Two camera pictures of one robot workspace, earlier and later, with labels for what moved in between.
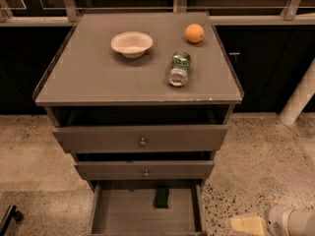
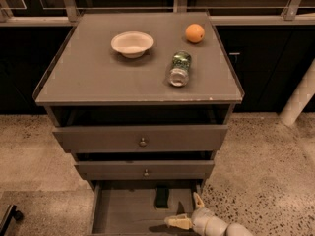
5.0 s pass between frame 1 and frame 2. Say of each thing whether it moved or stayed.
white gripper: moved
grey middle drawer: stayed
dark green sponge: stayed
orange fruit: stayed
